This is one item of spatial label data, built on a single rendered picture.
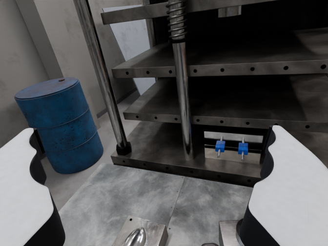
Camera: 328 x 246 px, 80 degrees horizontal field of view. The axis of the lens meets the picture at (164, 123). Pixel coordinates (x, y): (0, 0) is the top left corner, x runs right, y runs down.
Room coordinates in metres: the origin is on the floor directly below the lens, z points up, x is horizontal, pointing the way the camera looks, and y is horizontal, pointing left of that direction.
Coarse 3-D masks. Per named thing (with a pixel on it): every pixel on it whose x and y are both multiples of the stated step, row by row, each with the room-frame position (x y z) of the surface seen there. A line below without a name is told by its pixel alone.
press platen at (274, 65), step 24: (168, 48) 1.37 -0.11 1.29; (192, 48) 1.24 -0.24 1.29; (216, 48) 1.13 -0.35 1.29; (240, 48) 1.04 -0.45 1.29; (264, 48) 0.96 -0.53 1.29; (288, 48) 0.89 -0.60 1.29; (312, 48) 0.83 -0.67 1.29; (120, 72) 1.01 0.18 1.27; (144, 72) 0.95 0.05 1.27; (168, 72) 0.90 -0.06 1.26; (192, 72) 0.86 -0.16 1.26; (216, 72) 0.81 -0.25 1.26; (240, 72) 0.78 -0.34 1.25; (264, 72) 0.74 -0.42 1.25; (288, 72) 0.70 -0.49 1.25; (312, 72) 0.67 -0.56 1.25
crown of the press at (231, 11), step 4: (220, 8) 1.07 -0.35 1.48; (224, 8) 1.05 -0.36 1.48; (228, 8) 1.04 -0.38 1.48; (232, 8) 1.04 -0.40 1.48; (236, 8) 1.04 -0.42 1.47; (240, 8) 1.05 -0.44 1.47; (220, 12) 1.07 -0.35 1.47; (224, 12) 1.05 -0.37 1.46; (228, 12) 1.04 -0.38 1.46; (232, 12) 1.04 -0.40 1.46; (236, 12) 1.04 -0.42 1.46; (240, 12) 1.05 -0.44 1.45; (220, 16) 1.07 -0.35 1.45; (224, 16) 1.05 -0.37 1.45; (228, 16) 1.04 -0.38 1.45
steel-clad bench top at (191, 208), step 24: (120, 168) 0.83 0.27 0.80; (96, 192) 0.69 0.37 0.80; (120, 192) 0.66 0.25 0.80; (144, 192) 0.64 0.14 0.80; (168, 192) 0.62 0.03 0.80; (192, 192) 0.60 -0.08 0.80; (216, 192) 0.58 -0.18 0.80; (240, 192) 0.56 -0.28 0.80; (72, 216) 0.57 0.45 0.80; (96, 216) 0.55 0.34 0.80; (120, 216) 0.54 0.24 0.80; (144, 216) 0.52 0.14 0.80; (168, 216) 0.50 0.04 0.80; (192, 216) 0.49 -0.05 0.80; (216, 216) 0.47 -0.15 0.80; (240, 216) 0.46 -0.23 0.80; (72, 240) 0.47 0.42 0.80; (96, 240) 0.45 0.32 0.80; (168, 240) 0.41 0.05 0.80; (192, 240) 0.40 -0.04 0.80; (216, 240) 0.38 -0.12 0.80
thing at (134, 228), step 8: (128, 216) 0.48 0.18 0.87; (128, 224) 0.45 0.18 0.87; (136, 224) 0.44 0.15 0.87; (144, 224) 0.44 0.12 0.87; (152, 224) 0.43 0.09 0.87; (160, 224) 0.43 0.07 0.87; (120, 232) 0.42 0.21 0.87; (128, 232) 0.42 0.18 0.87; (136, 232) 0.42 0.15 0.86; (144, 232) 0.41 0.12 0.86; (152, 232) 0.40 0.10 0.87; (160, 232) 0.40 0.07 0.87; (120, 240) 0.39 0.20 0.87; (128, 240) 0.40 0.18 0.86; (136, 240) 0.40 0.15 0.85; (144, 240) 0.39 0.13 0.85; (152, 240) 0.38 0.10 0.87; (160, 240) 0.37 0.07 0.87
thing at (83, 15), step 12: (84, 0) 0.99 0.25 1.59; (144, 0) 1.60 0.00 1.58; (84, 12) 0.98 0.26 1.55; (84, 24) 0.98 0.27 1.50; (84, 36) 0.99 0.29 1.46; (96, 36) 1.00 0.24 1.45; (96, 48) 0.98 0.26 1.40; (96, 60) 0.98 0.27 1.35; (96, 72) 0.99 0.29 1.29; (108, 84) 0.99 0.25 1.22; (108, 96) 0.98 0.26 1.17; (108, 108) 0.98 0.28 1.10; (120, 120) 1.00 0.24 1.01; (120, 132) 0.98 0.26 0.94; (120, 144) 0.98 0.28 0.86
